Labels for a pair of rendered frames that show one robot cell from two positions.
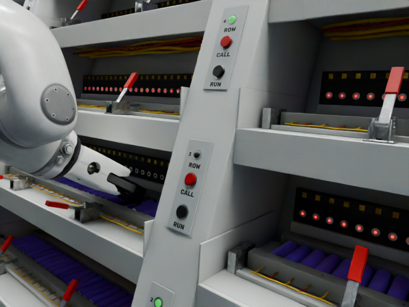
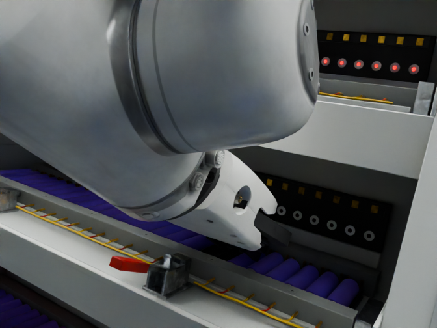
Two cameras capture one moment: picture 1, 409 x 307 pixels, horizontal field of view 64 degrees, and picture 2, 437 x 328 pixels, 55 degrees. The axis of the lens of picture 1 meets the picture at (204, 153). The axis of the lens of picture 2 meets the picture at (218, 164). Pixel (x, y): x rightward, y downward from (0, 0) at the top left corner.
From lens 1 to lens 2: 0.29 m
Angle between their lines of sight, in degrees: 8
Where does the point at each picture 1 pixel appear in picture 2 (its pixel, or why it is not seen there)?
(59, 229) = (106, 304)
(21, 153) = (145, 165)
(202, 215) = not seen: outside the picture
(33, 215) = (38, 269)
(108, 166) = (259, 195)
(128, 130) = not seen: hidden behind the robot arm
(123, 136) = not seen: hidden behind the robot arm
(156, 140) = (357, 148)
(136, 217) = (279, 293)
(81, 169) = (225, 202)
